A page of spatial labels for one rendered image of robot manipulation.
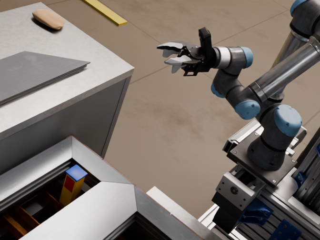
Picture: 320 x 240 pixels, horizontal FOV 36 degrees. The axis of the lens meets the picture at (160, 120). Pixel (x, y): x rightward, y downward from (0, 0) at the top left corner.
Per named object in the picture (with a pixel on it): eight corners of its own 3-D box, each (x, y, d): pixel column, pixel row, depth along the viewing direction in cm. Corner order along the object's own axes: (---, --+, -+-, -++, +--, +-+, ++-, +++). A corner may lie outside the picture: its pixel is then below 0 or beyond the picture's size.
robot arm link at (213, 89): (220, 105, 175) (232, 81, 168) (205, 85, 182) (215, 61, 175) (237, 105, 179) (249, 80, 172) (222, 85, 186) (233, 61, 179)
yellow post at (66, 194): (66, 214, 193) (76, 182, 182) (57, 206, 195) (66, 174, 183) (75, 208, 197) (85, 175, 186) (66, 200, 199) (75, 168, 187)
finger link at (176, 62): (165, 79, 155) (185, 73, 161) (171, 65, 151) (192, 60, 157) (159, 72, 157) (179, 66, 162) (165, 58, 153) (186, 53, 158)
